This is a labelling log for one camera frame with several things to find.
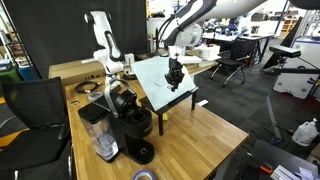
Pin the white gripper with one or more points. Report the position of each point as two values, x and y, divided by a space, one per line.
129 61

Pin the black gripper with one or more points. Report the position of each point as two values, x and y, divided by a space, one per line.
174 68

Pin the white whiteboard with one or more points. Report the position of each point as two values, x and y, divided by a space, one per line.
150 83

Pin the white paper label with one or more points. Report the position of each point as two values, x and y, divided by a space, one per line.
202 103

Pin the small yellow block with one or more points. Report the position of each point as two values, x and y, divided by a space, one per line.
165 117

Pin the small white box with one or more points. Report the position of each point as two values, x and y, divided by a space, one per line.
211 50

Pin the grey tape roll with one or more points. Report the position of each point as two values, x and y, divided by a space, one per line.
90 97

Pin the brown cardboard box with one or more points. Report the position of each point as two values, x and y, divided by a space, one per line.
76 71

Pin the black coffee machine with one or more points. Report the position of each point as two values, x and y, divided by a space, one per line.
133 123

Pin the small dark metal object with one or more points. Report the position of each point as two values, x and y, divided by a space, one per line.
74 102

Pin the black mesh office chair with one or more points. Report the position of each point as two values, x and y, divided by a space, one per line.
238 53
33 106

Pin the black backdrop curtain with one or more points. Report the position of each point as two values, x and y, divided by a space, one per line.
60 30

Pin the blue tape roll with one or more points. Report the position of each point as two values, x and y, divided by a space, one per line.
144 171

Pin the white office desk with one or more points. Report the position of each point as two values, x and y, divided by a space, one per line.
260 36

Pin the blue storage bin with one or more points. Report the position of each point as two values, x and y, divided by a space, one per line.
26 72

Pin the metal shelf rack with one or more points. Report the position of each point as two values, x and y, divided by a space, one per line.
13 50

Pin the white machine cabinet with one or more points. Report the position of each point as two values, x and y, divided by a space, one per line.
300 76

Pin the small orange tool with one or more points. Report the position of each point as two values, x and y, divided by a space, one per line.
266 169

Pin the white plastic jug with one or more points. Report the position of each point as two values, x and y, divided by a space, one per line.
305 133

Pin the white paper sheets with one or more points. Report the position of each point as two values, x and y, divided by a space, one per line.
286 174

